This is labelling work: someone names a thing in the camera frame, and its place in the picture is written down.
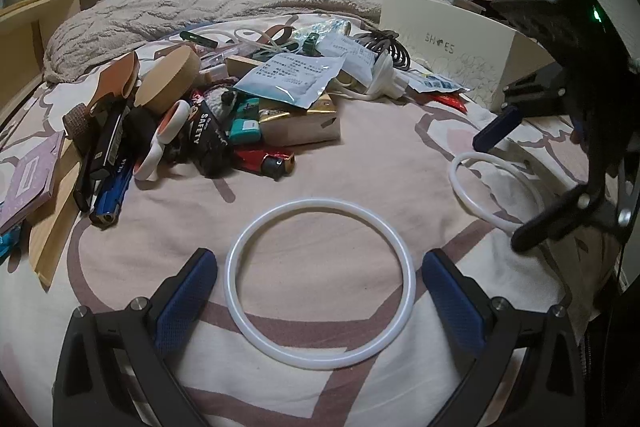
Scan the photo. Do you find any blue white wipes packet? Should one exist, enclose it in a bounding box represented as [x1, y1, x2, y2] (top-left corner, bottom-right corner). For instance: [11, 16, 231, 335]
[406, 69, 472, 96]

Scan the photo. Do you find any grey crochet toy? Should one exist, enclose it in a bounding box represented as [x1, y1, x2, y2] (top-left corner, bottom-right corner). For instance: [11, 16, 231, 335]
[204, 86, 237, 116]

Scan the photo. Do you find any gold box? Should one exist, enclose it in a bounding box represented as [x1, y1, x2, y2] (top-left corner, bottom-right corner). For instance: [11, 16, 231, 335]
[257, 89, 342, 146]

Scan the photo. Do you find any small white ring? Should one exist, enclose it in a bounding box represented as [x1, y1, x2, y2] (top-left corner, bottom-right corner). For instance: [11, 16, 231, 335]
[448, 151, 547, 236]

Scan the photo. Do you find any black printed packet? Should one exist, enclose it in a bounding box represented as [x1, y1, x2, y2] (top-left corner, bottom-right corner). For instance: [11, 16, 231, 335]
[186, 99, 235, 179]

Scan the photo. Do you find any white shoe box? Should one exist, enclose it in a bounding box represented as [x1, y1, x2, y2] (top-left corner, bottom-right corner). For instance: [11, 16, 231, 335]
[379, 0, 553, 114]

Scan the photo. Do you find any blue snack packet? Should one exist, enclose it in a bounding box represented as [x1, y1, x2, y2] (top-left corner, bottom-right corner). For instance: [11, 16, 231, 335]
[0, 226, 24, 259]

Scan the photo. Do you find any orange white tape roll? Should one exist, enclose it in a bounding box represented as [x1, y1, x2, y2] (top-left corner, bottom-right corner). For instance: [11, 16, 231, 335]
[151, 101, 192, 144]
[131, 138, 167, 181]

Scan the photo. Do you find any black pen case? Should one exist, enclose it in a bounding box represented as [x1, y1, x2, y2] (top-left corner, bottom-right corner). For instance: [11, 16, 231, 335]
[73, 101, 127, 214]

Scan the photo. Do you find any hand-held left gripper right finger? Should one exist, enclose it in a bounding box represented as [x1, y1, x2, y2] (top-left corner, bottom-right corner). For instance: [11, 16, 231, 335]
[421, 249, 587, 427]

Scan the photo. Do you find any beige fluffy blanket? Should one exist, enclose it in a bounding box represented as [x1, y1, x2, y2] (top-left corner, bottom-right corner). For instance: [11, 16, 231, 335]
[42, 0, 451, 85]

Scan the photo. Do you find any white medicine packet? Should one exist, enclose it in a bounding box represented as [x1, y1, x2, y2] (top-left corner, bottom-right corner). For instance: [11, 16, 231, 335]
[232, 53, 347, 110]

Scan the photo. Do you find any teal lighter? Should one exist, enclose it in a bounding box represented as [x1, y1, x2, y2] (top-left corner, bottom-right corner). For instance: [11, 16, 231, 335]
[227, 118, 262, 146]

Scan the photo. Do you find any brown patterned tape roll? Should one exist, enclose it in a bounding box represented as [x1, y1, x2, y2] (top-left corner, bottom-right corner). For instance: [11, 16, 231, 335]
[62, 103, 92, 140]

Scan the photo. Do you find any floral pouch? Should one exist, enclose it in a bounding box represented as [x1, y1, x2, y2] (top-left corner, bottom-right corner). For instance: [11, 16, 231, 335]
[294, 19, 352, 44]

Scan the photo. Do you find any black coiled cable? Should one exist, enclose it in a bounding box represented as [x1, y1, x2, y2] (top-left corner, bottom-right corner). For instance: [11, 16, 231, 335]
[357, 31, 412, 71]

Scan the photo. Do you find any red lighter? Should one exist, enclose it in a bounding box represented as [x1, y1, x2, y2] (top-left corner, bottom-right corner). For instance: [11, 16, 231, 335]
[231, 146, 297, 181]

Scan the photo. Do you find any large white ring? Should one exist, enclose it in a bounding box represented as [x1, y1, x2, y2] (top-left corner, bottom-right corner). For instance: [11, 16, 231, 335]
[224, 198, 417, 371]

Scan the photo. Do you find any pink notebook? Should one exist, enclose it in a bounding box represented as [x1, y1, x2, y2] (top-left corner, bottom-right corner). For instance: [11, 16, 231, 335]
[0, 130, 66, 234]

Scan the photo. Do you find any wooden stick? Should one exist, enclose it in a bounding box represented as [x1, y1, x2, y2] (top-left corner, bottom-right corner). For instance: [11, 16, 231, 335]
[29, 142, 95, 290]

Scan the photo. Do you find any white charger plug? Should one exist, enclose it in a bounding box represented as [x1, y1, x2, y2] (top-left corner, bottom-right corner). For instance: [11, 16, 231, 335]
[339, 53, 410, 101]

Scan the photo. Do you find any white printed sachet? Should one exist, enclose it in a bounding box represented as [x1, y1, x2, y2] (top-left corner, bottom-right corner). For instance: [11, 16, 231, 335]
[315, 32, 383, 88]

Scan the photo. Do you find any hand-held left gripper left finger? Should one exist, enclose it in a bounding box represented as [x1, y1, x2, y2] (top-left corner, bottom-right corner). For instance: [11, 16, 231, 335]
[52, 248, 218, 427]

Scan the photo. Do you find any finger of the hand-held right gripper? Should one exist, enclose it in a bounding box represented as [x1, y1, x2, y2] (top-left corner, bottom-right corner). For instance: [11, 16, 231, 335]
[510, 184, 631, 253]
[472, 63, 576, 152]

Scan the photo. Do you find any red packet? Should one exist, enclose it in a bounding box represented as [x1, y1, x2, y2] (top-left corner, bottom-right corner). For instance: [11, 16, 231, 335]
[429, 91, 469, 114]

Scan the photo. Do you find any round cork lid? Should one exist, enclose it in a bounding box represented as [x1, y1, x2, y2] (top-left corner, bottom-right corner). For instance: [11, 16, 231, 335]
[133, 45, 202, 116]

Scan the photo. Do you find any wooden shelf unit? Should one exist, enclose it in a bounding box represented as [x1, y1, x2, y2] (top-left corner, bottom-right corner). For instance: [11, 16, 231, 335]
[0, 0, 111, 118]

